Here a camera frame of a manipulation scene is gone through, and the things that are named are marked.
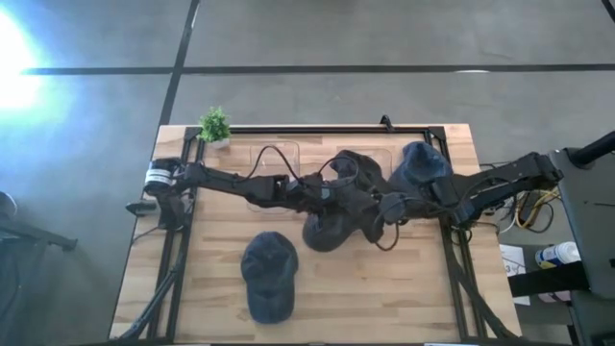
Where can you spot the small green potted plant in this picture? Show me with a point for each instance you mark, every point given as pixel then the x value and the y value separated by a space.
pixel 214 126

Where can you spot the white paper sheet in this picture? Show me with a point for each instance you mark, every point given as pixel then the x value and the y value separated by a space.
pixel 511 259

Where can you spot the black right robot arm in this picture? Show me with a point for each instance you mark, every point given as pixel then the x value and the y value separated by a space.
pixel 504 180

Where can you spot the dark olive baseball cap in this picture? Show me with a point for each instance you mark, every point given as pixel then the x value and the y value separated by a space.
pixel 360 165

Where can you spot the charcoal black baseball cap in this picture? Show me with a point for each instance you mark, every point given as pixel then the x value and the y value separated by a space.
pixel 331 233

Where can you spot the dark grey equipment stand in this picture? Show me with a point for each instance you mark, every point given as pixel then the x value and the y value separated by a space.
pixel 591 216

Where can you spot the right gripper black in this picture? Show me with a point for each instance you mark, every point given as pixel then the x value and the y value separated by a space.
pixel 399 209

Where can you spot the black metal table frame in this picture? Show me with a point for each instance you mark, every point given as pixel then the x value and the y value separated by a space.
pixel 312 130

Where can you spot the clear plastic tray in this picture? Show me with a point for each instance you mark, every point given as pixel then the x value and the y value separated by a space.
pixel 384 155
pixel 271 165

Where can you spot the small black clamp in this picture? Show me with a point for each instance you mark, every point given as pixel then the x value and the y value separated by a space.
pixel 386 122

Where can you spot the blue denim baseball cap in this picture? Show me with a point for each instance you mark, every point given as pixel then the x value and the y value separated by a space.
pixel 269 279
pixel 423 161

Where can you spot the black flat bar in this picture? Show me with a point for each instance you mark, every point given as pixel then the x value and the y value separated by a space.
pixel 548 279

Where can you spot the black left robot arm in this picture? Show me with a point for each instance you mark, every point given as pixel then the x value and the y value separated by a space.
pixel 230 185

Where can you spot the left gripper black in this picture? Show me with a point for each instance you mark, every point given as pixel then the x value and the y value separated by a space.
pixel 310 197

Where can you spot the white and blue spray can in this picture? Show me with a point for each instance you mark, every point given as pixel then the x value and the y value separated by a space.
pixel 559 254

